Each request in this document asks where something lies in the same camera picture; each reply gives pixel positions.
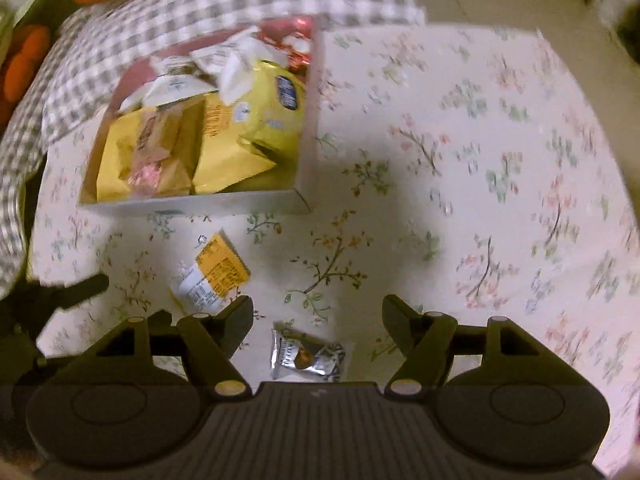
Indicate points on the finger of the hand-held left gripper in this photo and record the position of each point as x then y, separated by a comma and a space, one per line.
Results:
82, 287

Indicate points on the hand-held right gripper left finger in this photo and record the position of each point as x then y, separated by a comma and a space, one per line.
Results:
239, 322

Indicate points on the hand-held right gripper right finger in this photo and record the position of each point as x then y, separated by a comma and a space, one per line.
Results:
399, 322

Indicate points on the small orange white packet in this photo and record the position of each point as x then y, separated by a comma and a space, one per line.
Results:
215, 270

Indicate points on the silver snack packet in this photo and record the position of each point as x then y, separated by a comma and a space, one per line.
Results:
305, 357

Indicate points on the beige pink snack packet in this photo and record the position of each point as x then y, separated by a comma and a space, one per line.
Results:
150, 160

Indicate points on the pink cardboard box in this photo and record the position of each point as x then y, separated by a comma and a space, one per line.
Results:
310, 125

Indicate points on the white packet with green print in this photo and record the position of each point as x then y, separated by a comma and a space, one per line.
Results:
165, 90

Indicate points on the yellow packet with blue label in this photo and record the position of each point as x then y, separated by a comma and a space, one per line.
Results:
277, 110

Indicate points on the red foil wrapper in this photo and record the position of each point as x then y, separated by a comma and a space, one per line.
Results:
290, 42

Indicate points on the yellow snack packet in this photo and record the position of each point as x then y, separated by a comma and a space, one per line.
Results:
225, 160
112, 170

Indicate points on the floral bedsheet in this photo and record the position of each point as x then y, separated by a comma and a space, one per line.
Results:
450, 160

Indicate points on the grey checkered pillow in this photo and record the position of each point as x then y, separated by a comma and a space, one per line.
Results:
200, 5

